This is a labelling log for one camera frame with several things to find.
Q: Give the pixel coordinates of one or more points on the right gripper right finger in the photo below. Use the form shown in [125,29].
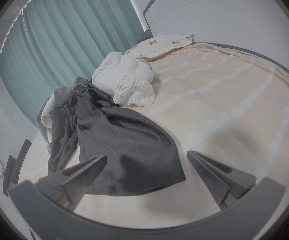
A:
[209,176]

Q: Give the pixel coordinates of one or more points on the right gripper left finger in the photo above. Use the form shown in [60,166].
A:
[79,176]

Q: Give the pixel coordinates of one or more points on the black T-shirt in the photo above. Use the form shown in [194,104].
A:
[134,146]

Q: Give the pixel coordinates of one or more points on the bed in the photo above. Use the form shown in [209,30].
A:
[234,96]

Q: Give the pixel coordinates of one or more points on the pile of clothes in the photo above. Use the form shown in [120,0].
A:
[124,84]

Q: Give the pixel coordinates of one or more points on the blue-green curtain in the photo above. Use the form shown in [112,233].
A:
[17,71]
[84,34]

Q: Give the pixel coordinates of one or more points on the white printed pillow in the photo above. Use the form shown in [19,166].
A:
[159,45]

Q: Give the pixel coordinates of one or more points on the grey bedside table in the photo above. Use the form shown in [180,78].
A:
[145,34]

